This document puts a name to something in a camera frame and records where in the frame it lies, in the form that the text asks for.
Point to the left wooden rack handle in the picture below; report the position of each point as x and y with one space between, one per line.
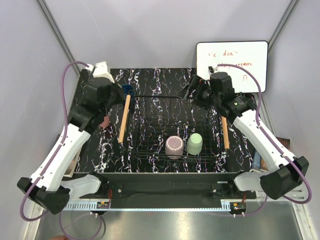
124 119

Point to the books at right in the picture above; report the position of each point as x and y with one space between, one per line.
258 164

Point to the white whiteboard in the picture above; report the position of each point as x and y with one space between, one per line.
249 55

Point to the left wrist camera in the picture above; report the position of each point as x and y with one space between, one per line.
100 69

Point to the Tale of Two Cities book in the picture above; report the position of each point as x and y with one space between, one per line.
72 166

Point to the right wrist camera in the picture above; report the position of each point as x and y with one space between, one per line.
212 70

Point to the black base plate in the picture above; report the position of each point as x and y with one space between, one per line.
146 191

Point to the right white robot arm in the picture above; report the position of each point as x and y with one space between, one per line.
285 170

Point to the pink cup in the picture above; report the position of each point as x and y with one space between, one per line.
106 122

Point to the wooden rack handle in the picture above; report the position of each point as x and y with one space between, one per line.
225 133
124 119

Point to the light green cup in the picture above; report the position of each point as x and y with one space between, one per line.
194 144

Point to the black marble mat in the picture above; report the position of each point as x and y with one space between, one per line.
103 154

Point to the black wire dish rack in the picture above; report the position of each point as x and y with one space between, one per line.
169 128

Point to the dark blue mug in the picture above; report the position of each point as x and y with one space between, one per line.
128 90

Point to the right wooden rack handle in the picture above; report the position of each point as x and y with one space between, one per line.
225 133

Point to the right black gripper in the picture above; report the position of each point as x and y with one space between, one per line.
198 84

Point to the lilac mug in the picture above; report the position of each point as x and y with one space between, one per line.
174 147

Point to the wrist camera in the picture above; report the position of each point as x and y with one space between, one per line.
212 70
100 69

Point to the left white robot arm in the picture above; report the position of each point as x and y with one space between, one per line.
46 186

